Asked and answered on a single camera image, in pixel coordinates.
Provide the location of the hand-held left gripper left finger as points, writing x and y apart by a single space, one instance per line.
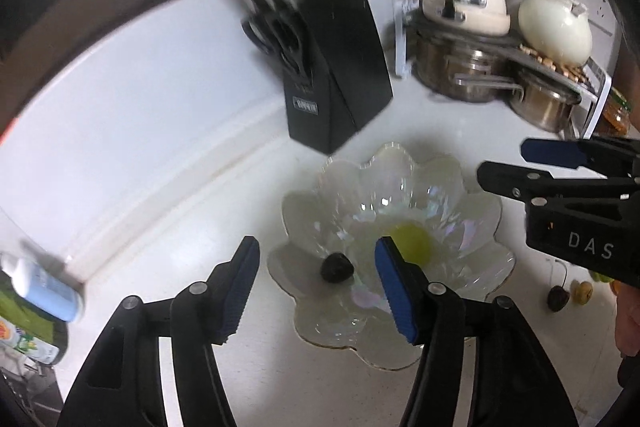
239 297

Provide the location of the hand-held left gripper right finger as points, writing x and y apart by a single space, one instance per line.
397 292

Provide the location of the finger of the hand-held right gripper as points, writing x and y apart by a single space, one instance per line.
505 179
550 153

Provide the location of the large green grape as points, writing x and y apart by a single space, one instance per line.
419 244

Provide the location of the brown longan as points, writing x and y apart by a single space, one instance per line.
582 293

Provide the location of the dark cherry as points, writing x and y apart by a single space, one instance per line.
556 299
336 268

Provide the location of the flower-shaped glass bowl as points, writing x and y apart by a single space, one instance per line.
350 207

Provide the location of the person's right hand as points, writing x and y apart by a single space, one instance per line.
630 322

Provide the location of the green-lidded sauce jar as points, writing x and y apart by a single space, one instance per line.
616 114

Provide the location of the woven trivet mat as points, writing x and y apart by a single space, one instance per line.
565 69

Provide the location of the white ceramic pot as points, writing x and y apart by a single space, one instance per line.
552 29

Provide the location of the large steel pot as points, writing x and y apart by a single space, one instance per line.
450 67

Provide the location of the cream frying pan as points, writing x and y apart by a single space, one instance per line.
475 24

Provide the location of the grey and white shelf rack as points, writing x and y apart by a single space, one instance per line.
400 52

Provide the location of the white and blue bottle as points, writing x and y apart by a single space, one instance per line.
47 289

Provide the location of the black knife block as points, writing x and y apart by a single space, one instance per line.
335 72

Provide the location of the green bottle with label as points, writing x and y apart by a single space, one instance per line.
25 312

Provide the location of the black scissors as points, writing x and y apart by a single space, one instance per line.
275 34

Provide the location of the white wall socket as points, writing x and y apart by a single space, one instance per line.
597 2

